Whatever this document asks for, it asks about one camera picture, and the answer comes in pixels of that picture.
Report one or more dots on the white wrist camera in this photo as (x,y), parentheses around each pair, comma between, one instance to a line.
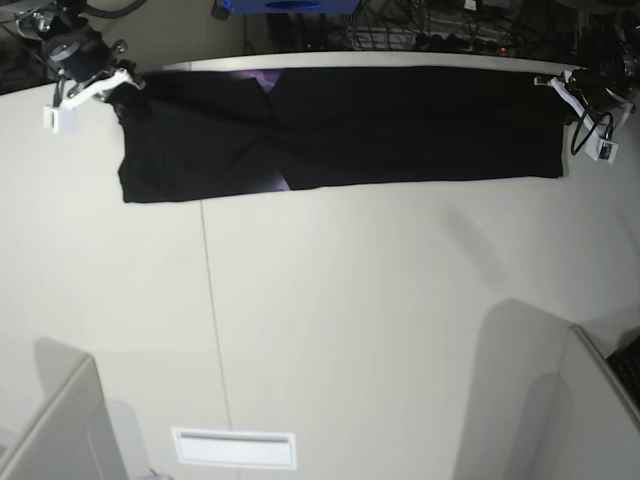
(602,150)
(60,120)

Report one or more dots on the black keyboard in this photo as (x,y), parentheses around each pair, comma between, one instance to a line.
(625,363)

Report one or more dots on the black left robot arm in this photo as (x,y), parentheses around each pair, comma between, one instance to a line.
(607,35)

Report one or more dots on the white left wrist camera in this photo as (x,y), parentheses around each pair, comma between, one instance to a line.
(602,150)

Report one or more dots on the blue box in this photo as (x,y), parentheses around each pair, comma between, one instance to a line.
(291,6)

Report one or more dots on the grey left partition panel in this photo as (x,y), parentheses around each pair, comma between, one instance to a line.
(70,436)

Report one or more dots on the black T-shirt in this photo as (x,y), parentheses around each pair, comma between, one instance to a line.
(202,135)

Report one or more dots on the grey partition panel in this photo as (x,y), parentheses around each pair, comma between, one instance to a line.
(70,436)
(578,423)

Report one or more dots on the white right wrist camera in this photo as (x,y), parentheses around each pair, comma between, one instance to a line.
(60,120)

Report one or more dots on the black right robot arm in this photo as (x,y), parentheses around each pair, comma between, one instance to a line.
(41,20)

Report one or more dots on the black power strip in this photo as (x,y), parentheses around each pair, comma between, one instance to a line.
(452,43)

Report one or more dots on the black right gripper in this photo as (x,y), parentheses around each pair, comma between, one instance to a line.
(87,66)

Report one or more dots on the grey right partition panel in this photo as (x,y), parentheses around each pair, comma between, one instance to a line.
(578,423)

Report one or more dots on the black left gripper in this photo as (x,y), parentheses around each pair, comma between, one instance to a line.
(599,91)

